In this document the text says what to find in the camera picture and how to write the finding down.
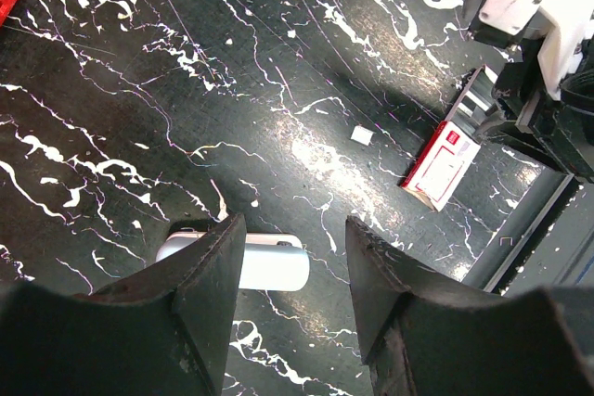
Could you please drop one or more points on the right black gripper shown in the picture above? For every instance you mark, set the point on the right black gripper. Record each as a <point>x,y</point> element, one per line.
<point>528,121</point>

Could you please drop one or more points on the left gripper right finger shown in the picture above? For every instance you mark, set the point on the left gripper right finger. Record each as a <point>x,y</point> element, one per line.
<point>423,333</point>

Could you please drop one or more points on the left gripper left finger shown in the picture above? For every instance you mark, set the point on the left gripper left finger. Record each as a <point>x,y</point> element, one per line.
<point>161,331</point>

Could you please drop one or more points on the red white staples box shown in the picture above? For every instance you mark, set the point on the red white staples box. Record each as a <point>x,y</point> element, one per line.
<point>452,148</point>

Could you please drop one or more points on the small light blue stapler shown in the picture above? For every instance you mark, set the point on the small light blue stapler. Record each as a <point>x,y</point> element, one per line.
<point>213,266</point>

